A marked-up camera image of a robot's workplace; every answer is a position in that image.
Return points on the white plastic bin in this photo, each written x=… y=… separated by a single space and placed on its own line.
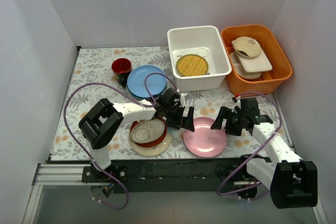
x=204 y=43

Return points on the wrist white camera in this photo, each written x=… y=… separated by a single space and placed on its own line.
x=237 y=101
x=182 y=98

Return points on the yellow woven bamboo plate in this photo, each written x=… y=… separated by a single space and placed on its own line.
x=192 y=65

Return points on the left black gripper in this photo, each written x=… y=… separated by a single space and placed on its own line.
x=178 y=118

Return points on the aluminium rail frame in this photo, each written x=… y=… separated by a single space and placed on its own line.
x=55 y=174

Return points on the stack of plates under blue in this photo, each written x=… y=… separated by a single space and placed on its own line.
x=136 y=97

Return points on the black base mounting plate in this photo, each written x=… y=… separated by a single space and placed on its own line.
x=180 y=175

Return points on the red brown bowl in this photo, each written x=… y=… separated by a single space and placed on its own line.
x=151 y=144

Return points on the floral patterned mat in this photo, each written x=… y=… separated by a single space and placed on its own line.
x=94 y=65

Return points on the rectangular cream dish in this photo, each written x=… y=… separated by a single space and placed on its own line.
x=257 y=64

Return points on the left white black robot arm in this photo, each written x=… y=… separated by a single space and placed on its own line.
x=101 y=123

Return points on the red black lacquer cup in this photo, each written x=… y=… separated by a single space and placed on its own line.
x=121 y=68

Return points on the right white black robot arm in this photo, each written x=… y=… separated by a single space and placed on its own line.
x=291 y=181

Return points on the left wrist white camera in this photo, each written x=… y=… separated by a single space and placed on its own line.
x=182 y=98

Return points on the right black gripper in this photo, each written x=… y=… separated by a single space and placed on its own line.
x=229 y=121

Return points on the pink plate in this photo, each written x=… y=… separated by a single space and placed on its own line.
x=204 y=142

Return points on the cream plate with blue rim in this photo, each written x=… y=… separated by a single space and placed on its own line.
x=153 y=151

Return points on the speckled white plate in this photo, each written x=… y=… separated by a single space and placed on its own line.
x=147 y=131

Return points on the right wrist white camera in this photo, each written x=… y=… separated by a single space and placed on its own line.
x=237 y=101

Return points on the orange plastic bin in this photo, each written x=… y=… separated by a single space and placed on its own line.
x=263 y=73

